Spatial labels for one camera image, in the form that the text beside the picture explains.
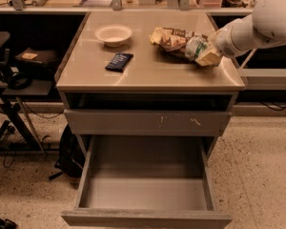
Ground open grey middle drawer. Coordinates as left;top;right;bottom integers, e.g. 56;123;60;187
62;135;232;229

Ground white handled stick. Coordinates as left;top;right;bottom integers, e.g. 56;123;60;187
239;49;257;69

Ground black headphones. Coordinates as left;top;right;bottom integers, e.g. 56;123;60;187
0;62;31;90

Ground dark blue snack bar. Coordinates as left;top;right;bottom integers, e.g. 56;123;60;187
105;52;133;73

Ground closed grey top drawer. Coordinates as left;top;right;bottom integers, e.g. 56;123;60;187
64;109;232;136

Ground grey drawer cabinet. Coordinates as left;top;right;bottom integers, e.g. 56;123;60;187
54;10;249;160

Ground black desk frame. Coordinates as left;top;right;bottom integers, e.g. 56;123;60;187
0;31;60;170

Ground black backpack on floor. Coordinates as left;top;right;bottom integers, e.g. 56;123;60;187
49;125;85;180

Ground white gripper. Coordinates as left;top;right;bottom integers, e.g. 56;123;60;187
195;23;245;67

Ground brown chip bag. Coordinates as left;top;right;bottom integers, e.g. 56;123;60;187
149;27;211;61

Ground black object floor corner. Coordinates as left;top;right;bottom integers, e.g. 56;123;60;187
0;219;17;229

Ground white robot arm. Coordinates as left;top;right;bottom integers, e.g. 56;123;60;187
194;0;286;66

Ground black bag on shelf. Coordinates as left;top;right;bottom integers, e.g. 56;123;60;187
14;48;61;80

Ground white paper bowl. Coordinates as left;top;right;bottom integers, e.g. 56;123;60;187
94;25;133;48

